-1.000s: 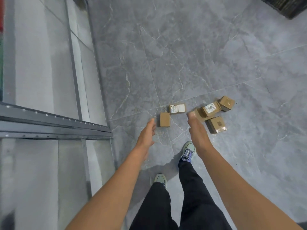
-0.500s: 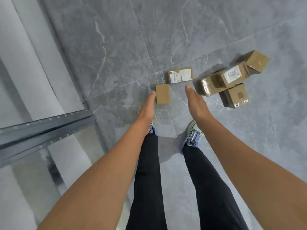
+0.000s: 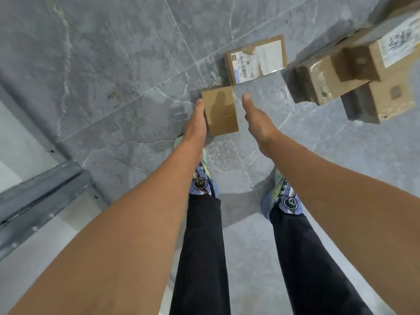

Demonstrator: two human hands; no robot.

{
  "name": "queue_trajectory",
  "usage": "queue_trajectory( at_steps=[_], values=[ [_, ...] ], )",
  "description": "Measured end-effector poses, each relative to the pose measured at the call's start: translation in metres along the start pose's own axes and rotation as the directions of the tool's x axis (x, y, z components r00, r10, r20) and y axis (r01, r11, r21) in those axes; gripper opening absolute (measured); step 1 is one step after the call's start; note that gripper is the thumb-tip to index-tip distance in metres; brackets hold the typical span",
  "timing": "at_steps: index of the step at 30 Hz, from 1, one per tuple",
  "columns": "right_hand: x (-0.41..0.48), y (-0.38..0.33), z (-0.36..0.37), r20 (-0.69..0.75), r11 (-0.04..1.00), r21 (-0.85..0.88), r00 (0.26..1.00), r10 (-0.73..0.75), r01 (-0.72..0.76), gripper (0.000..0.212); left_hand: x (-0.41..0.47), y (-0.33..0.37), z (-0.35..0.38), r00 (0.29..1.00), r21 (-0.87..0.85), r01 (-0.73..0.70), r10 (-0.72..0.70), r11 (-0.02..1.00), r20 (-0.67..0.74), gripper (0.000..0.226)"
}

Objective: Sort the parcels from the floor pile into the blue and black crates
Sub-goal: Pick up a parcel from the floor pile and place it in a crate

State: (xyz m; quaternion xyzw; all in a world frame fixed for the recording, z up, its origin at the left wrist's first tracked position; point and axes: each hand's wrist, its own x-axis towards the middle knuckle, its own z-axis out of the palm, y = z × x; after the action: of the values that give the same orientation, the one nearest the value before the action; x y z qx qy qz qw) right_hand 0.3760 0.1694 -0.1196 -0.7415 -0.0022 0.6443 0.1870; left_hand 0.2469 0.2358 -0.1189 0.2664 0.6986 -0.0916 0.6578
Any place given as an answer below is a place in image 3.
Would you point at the person's right hand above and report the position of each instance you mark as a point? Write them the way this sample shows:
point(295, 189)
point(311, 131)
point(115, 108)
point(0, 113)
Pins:
point(262, 131)

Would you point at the person's left hand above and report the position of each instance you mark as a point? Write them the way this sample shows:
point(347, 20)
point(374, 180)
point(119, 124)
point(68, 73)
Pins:
point(197, 127)

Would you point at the narrow plain brown box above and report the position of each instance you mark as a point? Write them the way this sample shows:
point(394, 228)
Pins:
point(223, 111)

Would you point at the person's left forearm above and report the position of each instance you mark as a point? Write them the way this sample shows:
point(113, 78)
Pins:
point(115, 232)

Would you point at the person's right forearm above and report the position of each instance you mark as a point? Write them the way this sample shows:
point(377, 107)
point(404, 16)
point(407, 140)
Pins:
point(354, 200)

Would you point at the person's right shoe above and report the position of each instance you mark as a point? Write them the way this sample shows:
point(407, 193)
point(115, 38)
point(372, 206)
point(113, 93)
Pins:
point(285, 200)

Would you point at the person's left leg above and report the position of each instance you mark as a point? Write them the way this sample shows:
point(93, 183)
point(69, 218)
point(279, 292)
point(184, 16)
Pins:
point(201, 259)

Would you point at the person's leg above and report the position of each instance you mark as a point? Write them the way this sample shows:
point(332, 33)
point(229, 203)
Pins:
point(311, 265)
point(201, 259)

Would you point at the person's right leg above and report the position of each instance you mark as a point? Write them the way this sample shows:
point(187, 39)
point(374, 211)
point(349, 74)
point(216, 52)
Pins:
point(311, 265)

